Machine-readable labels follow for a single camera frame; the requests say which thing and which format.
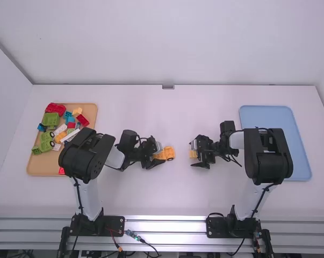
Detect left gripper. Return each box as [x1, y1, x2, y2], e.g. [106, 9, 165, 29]
[138, 135, 165, 170]

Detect pile of toy bricks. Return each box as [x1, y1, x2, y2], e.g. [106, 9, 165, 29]
[66, 121, 82, 135]

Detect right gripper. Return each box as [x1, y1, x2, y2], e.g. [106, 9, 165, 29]
[190, 134, 217, 170]

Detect green wheeled toy brick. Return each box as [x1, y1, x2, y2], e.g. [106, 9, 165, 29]
[40, 131, 57, 152]

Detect blue mat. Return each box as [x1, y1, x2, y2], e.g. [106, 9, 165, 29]
[238, 105, 312, 182]

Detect tan tray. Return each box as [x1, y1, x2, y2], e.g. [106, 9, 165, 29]
[26, 102, 98, 177]

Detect yellow toy car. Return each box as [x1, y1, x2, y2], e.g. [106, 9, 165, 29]
[153, 146, 176, 162]

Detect long white toy brick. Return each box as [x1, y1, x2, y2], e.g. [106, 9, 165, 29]
[61, 128, 81, 142]

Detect black cable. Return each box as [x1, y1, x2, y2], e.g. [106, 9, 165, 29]
[223, 152, 243, 168]
[140, 238, 160, 256]

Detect silver rails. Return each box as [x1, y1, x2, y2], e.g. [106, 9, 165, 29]
[0, 214, 324, 255]

